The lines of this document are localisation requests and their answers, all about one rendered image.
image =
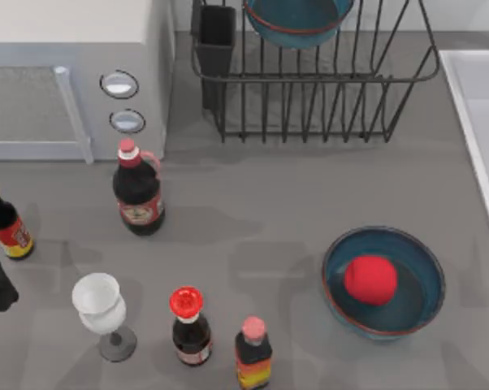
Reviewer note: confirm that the blue bowl with red rim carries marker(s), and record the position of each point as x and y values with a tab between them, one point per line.
297	24
415	252

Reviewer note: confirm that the large microwave knob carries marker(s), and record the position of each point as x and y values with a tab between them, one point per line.
119	84

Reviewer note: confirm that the white wine glass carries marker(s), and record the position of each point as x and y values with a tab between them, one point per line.
100	304

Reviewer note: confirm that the black cutlery holder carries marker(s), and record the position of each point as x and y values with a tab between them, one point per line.
214	40

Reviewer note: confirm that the microwave oven door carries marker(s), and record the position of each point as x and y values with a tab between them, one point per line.
21	109

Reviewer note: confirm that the dark bottle with pink cap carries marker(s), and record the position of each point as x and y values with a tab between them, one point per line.
252	357

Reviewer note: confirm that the pale microwave oven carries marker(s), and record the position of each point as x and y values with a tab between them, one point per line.
122	53

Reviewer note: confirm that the small microwave knob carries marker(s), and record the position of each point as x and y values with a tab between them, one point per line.
127	120

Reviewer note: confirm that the dark bottle with red cap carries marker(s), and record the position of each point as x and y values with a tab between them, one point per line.
189	333

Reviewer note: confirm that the red apple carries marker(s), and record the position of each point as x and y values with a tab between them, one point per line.
370	280

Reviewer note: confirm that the dark bottle with gold cap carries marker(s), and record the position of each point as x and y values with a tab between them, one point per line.
9	231

